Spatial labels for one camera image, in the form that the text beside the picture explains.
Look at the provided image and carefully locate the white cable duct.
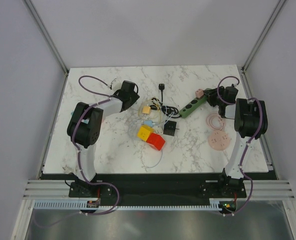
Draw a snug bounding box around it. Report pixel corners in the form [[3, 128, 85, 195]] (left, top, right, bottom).
[[33, 199, 223, 211]]

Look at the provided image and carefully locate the yellow cube plug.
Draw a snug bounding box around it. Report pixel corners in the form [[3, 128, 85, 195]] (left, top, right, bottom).
[[137, 125, 154, 142]]

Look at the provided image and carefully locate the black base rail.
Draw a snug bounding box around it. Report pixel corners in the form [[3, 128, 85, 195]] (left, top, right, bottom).
[[41, 173, 247, 207]]

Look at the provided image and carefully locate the black power cord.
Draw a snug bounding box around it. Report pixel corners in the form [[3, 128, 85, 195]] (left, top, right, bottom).
[[157, 83, 183, 118]]

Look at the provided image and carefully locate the red cube socket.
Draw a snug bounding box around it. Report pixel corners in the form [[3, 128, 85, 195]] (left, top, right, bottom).
[[146, 133, 165, 151]]

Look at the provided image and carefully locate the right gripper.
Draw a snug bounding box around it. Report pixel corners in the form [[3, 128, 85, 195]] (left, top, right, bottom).
[[203, 85, 225, 107]]

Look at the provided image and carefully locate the pink plug adapter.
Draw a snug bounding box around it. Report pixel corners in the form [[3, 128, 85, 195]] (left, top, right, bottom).
[[195, 88, 204, 99]]

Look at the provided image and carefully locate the blue plug adapter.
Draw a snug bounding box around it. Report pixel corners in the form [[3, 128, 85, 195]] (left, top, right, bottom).
[[144, 120, 155, 127]]

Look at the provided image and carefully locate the yellow plug adapter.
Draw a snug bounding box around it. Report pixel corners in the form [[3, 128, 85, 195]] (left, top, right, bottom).
[[142, 105, 151, 115]]

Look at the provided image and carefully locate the light blue cable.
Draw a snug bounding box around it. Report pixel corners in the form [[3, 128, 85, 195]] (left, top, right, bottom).
[[126, 112, 178, 169]]

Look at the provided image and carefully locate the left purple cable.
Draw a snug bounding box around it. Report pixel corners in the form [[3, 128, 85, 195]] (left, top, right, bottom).
[[71, 75, 121, 216]]

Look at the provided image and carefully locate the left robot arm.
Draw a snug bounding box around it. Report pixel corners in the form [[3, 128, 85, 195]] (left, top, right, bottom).
[[67, 80, 139, 197]]

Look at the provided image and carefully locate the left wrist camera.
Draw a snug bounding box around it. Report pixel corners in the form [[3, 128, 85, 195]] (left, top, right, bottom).
[[110, 78, 122, 92]]

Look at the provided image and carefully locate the yellow coiled cable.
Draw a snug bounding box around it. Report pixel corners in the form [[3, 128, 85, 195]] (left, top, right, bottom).
[[137, 96, 168, 126]]

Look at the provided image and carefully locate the white plug adapter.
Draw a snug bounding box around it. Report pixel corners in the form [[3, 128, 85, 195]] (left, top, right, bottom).
[[153, 126, 163, 135]]

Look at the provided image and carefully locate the black cube adapter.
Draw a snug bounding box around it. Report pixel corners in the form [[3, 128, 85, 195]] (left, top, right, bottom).
[[163, 120, 180, 137]]

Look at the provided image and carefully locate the pink round socket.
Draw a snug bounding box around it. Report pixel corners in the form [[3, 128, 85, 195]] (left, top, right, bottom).
[[208, 130, 231, 151]]

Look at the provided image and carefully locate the green power strip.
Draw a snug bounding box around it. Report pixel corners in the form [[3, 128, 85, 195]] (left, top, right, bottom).
[[179, 95, 207, 119]]

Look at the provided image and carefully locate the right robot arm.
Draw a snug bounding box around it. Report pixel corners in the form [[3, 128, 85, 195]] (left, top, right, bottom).
[[204, 85, 268, 197]]

